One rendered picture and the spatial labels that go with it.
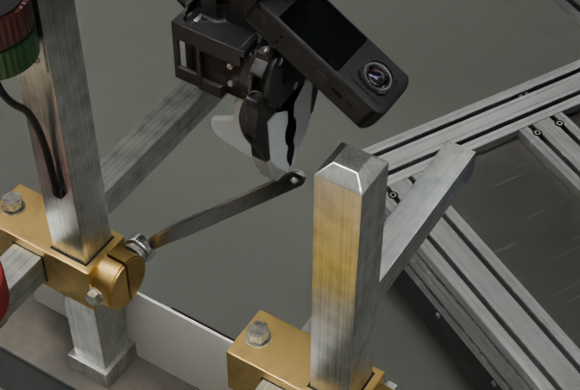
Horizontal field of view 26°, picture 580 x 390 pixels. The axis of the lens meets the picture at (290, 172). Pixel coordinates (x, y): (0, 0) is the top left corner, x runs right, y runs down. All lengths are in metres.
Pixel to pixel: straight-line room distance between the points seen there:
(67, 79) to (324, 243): 0.23
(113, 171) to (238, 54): 0.30
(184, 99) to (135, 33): 1.44
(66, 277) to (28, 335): 0.17
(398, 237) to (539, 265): 0.87
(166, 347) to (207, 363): 0.05
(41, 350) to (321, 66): 0.49
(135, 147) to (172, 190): 1.14
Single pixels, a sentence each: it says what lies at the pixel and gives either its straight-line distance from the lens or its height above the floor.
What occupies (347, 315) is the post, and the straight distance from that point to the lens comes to 0.87.
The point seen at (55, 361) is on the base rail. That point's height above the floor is 0.70.
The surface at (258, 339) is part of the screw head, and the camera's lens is 0.98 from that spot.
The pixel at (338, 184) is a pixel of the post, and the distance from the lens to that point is 0.78.
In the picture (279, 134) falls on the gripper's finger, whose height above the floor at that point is 1.03.
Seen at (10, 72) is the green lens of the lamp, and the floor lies 1.12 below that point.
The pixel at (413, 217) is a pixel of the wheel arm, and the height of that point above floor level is 0.85.
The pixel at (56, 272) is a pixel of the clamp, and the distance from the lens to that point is 1.07.
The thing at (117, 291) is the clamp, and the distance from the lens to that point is 1.05.
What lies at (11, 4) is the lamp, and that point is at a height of 1.16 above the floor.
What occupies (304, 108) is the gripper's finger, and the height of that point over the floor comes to 1.02.
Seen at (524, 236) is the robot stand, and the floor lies 0.21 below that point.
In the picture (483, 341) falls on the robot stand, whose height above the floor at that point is 0.19.
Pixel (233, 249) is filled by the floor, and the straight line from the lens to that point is 2.19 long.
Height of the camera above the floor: 1.66
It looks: 46 degrees down
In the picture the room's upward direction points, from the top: straight up
